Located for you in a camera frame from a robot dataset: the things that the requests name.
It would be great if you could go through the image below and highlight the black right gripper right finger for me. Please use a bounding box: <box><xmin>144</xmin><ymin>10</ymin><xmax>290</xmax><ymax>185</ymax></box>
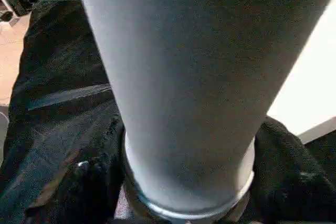
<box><xmin>247</xmin><ymin>116</ymin><xmax>336</xmax><ymax>224</ymax></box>

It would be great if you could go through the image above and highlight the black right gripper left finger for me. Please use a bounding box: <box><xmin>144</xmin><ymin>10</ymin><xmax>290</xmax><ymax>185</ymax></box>
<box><xmin>24</xmin><ymin>114</ymin><xmax>128</xmax><ymax>224</ymax></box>

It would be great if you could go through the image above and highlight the white plastic table top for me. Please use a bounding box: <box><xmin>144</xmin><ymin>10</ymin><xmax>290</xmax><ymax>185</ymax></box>
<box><xmin>267</xmin><ymin>4</ymin><xmax>336</xmax><ymax>145</ymax></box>

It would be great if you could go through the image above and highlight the white plastic table leg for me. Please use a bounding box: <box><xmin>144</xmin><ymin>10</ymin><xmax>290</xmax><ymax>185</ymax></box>
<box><xmin>73</xmin><ymin>0</ymin><xmax>336</xmax><ymax>222</ymax></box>

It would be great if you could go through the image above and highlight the black work mat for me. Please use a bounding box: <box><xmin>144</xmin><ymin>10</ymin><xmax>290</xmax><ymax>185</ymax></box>
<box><xmin>0</xmin><ymin>0</ymin><xmax>336</xmax><ymax>224</ymax></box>

